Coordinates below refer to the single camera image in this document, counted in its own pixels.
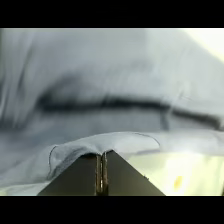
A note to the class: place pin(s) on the grey-blue shirt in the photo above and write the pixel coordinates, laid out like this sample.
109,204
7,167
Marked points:
110,76

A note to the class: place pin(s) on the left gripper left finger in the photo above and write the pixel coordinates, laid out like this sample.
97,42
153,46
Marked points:
76,178

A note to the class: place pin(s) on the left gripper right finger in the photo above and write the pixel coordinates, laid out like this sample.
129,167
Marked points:
128,178

